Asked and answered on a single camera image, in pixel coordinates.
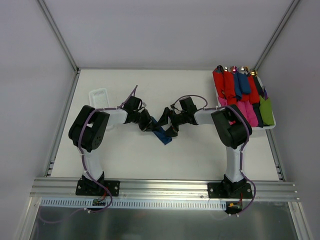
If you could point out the green napkin roll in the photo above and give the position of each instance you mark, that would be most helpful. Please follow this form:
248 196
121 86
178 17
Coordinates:
266 111

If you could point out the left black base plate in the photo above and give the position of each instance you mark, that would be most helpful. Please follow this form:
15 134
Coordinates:
86 187

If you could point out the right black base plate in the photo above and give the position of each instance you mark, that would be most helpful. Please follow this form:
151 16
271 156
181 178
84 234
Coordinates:
221 190

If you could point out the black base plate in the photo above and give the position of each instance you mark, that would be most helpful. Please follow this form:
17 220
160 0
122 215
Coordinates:
221 190
86 187

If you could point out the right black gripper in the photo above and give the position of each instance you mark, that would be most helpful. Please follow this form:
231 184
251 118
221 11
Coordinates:
172 120

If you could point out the dark blue paper napkin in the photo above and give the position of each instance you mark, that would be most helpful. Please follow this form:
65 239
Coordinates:
160 132

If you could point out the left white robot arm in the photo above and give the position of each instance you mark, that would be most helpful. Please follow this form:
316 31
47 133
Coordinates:
88 130

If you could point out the large white plastic basket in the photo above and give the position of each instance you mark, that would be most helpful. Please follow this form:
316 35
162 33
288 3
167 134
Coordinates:
245 97

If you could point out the aluminium mounting rail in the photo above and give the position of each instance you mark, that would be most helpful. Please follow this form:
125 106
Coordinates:
266 191

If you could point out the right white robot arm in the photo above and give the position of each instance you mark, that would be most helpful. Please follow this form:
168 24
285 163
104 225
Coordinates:
232 127

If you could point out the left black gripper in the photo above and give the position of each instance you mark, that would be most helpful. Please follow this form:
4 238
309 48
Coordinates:
145 120

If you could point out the white slotted cable duct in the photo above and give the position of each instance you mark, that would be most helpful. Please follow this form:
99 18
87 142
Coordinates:
153 204

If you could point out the small white plastic basket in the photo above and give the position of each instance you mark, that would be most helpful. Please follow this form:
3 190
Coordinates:
98 98

